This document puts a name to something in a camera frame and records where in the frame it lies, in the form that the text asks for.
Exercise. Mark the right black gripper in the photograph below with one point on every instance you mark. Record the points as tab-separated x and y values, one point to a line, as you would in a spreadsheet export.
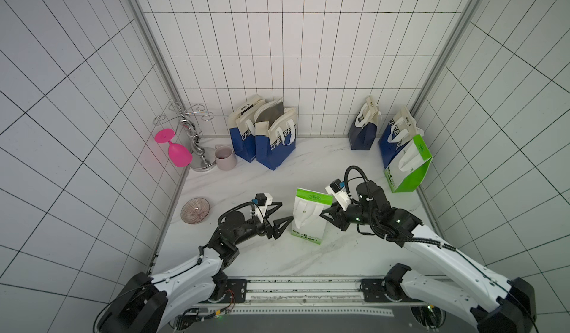
343	217

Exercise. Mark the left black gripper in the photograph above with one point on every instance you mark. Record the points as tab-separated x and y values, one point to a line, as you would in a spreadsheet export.
269	230

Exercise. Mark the green white bag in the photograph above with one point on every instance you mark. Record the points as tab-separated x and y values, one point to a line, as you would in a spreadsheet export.
307	223
409	167

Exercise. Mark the blue Cheerful bag front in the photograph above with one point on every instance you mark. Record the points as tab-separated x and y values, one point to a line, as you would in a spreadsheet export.
242	128

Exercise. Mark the blue cheerful bag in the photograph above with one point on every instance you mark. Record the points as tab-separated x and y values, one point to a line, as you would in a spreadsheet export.
275	133
242	128

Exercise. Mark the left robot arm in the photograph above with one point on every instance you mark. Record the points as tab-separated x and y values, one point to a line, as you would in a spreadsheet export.
148	303

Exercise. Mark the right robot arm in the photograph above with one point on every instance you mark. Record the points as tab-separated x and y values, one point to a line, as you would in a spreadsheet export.
488	301

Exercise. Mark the dark bag behind left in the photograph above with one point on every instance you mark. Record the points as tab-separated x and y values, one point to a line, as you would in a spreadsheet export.
364	129

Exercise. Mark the dark blue bag behind right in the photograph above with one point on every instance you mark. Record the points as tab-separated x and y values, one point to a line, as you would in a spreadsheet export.
401	129

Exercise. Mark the round drain cover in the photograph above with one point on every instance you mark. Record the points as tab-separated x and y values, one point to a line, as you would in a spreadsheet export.
195	211

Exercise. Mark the mauve ceramic mug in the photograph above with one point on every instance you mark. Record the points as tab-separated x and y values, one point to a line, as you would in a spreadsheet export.
225	157

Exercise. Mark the chrome glass holder stand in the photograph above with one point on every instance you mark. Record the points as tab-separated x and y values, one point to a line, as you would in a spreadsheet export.
203	157

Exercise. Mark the pink plastic wine glass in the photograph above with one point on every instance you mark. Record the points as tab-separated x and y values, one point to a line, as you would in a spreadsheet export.
178	154

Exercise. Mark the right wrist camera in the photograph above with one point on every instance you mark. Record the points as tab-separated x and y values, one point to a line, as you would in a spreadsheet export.
338	191

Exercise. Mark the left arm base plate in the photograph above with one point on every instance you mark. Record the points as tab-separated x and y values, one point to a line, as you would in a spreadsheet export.
231	290

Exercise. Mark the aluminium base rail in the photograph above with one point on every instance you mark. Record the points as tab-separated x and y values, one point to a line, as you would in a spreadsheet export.
300	291

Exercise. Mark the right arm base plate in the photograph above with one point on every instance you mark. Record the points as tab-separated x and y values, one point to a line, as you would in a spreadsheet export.
375	290

